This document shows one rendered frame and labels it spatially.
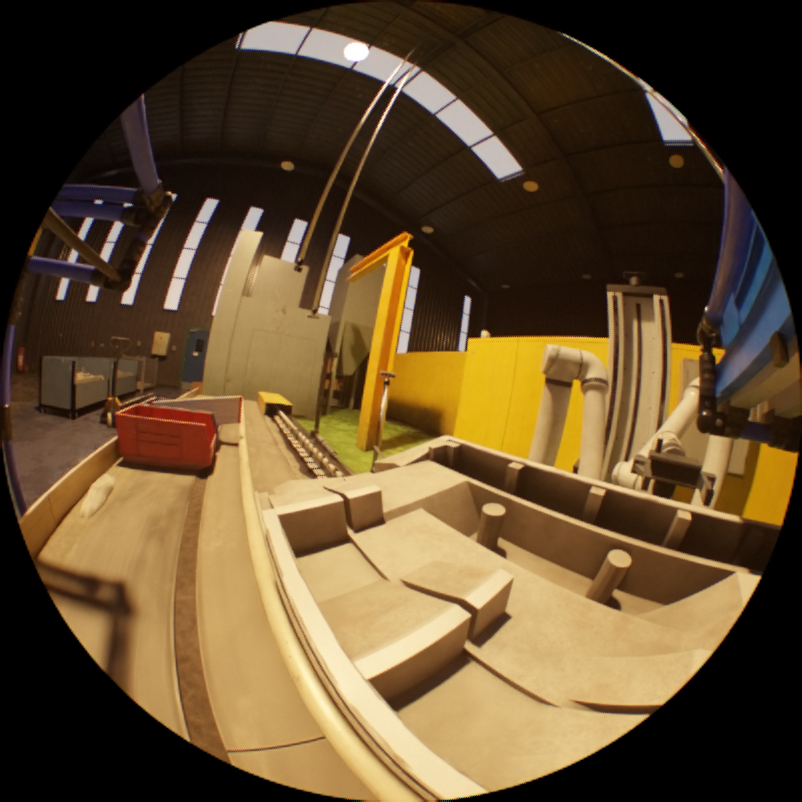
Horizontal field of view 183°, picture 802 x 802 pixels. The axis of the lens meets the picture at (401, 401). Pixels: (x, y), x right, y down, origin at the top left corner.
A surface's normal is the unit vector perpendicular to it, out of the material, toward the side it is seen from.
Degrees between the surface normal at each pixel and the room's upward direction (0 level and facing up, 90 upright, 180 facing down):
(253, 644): 0
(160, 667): 0
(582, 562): 100
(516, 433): 90
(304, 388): 90
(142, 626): 0
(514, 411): 90
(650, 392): 90
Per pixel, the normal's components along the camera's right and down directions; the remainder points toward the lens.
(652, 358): -0.72, -0.08
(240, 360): 0.59, 0.13
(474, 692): 0.02, -0.99
